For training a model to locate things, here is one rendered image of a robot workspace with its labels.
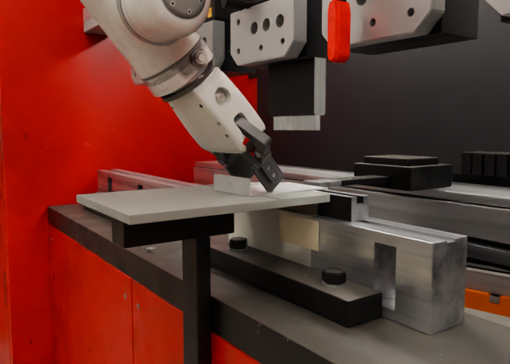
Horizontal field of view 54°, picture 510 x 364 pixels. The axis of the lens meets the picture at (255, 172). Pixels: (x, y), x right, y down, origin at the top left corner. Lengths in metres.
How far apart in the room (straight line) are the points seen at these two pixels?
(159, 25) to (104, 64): 1.00
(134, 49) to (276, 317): 0.33
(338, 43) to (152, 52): 0.19
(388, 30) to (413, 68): 0.67
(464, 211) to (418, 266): 0.29
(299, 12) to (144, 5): 0.24
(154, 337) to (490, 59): 0.81
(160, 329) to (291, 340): 0.32
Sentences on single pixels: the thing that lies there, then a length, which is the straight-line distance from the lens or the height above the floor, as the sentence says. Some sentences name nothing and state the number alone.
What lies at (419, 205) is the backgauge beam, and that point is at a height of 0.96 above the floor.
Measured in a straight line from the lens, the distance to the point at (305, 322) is 0.56.
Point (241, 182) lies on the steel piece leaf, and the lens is 0.62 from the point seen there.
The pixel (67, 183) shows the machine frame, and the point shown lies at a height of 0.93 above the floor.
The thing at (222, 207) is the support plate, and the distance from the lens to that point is 0.54.
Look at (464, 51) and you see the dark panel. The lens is 1.14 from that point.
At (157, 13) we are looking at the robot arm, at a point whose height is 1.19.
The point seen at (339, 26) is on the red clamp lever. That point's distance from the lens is 0.54.
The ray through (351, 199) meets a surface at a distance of 0.61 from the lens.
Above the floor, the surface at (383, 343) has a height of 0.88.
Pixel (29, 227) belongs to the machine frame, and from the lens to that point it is 1.44.
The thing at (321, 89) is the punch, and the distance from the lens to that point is 0.67.
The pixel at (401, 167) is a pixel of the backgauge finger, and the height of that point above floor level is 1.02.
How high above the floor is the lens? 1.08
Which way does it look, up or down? 5 degrees down
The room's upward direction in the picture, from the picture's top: straight up
